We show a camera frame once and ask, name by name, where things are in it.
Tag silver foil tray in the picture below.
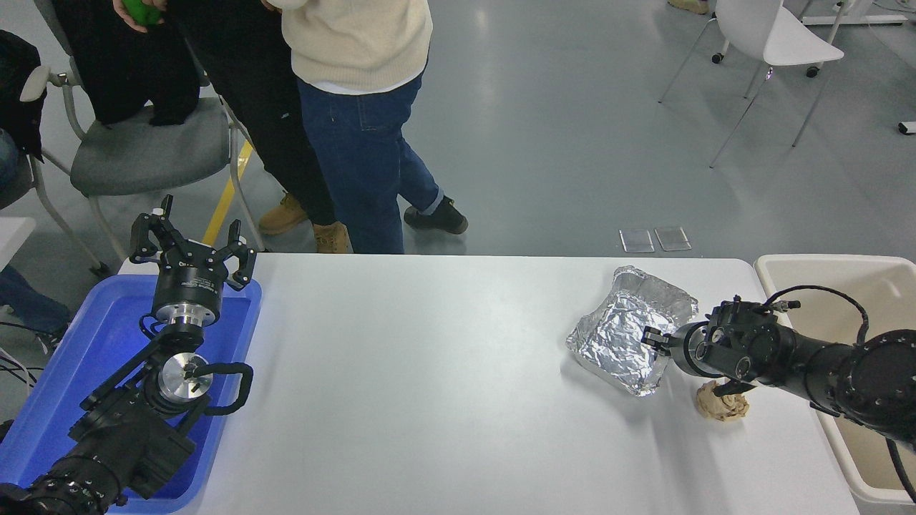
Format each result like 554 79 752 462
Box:
565 266 698 398

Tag thin floor cable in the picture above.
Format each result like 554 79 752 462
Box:
0 318 38 391

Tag person's hand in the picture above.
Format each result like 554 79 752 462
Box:
113 0 162 33

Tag crumpled tan paper ball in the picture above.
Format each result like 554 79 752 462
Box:
696 379 751 423

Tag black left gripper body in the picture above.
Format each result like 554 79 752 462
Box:
151 246 232 310

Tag white plastic chair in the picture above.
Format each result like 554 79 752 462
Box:
658 0 845 169

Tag white side table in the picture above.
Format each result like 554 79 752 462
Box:
0 217 36 269

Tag large pale bin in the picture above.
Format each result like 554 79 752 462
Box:
755 254 916 507

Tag green round object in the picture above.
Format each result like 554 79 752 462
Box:
122 0 164 28

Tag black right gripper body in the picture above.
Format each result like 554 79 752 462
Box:
666 322 706 378

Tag blue plastic tray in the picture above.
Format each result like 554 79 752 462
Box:
0 274 263 514

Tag person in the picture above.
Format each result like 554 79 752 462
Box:
0 30 72 355
111 0 351 255
268 0 469 255

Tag grey padded chair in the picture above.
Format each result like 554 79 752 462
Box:
20 0 269 276

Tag black coat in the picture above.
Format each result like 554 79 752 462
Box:
52 0 201 127

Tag white desk frame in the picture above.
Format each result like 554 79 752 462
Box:
801 0 910 27

